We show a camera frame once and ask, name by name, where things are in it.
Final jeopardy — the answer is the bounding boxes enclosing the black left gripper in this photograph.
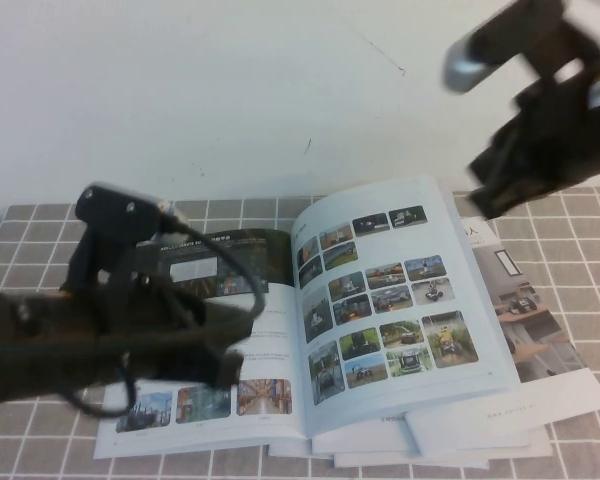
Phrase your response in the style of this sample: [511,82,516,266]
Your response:
[93,271,260,391]

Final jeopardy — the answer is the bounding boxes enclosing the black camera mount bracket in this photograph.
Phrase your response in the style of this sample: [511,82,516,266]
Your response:
[509,19,600,116]
[62,224,146,296]

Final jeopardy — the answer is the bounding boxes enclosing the white catalogue book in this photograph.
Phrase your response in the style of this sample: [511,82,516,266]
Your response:
[93,174,524,461]

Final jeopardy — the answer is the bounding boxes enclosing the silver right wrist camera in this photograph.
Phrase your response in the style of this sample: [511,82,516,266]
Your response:
[442,0,566,95]

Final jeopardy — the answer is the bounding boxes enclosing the plain white booklet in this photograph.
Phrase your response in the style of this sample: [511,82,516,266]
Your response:
[268,414,554,470]
[312,394,534,457]

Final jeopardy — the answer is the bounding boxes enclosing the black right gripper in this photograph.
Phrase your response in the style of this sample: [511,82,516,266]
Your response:
[467,68,597,221]

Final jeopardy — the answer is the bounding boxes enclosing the black left camera mount bracket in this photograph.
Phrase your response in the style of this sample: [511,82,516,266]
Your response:
[62,224,146,296]

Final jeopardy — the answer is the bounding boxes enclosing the grey white checked tablecloth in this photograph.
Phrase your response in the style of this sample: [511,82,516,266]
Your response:
[0,185,600,480]

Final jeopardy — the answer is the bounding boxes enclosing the thick black camera cable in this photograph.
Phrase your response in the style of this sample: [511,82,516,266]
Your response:
[62,219,270,417]

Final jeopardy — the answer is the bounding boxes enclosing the black right camera mount bracket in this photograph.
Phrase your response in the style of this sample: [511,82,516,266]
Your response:
[509,19,600,116]

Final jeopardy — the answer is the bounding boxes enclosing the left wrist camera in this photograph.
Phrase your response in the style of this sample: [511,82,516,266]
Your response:
[74,183,191,236]

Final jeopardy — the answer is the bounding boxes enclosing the booklet with room photo cover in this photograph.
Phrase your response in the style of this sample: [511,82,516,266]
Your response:
[409,217,600,437]

